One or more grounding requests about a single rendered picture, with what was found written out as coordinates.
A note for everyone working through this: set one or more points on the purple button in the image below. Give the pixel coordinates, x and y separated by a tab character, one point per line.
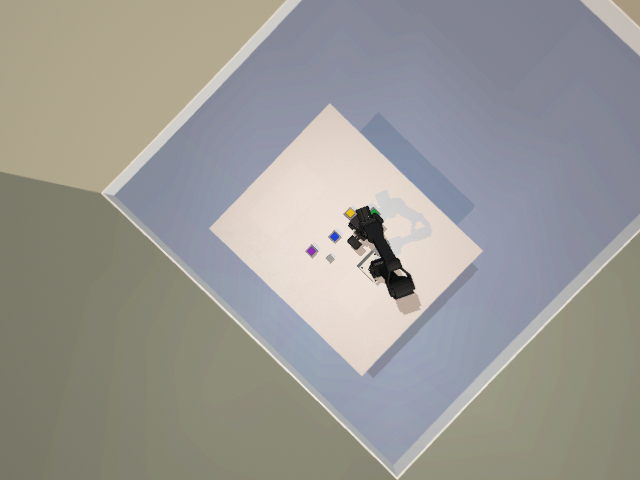
311	250

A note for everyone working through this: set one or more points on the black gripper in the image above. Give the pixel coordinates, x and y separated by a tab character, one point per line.
354	242

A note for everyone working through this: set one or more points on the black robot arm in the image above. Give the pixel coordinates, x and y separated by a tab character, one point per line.
372	229

